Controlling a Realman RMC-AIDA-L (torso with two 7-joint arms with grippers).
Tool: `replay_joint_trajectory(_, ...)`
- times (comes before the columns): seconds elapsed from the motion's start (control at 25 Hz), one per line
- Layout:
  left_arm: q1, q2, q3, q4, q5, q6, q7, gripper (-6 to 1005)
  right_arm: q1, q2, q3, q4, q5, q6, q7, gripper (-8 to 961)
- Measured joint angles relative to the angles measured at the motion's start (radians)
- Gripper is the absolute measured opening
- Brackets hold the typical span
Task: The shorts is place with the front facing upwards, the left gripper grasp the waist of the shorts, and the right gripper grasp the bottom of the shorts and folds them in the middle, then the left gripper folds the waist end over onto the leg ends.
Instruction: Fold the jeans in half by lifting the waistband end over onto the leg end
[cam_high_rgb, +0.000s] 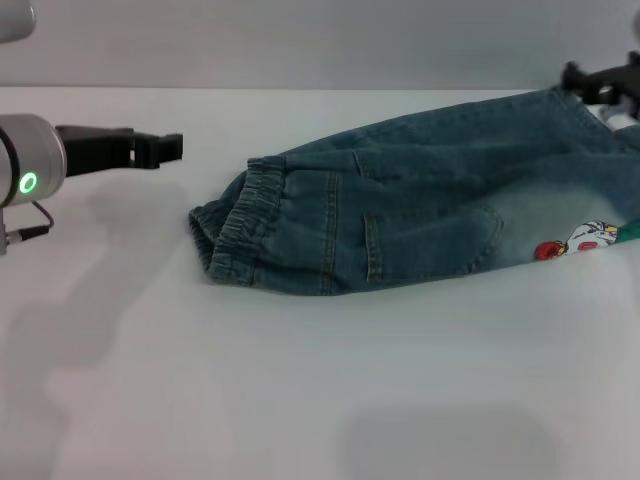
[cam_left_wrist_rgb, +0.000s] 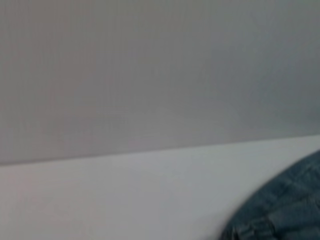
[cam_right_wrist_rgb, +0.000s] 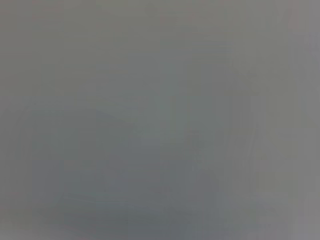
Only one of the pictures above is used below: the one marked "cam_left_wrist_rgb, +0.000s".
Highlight blue denim shorts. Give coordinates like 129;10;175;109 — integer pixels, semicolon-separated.
219;149;320;240

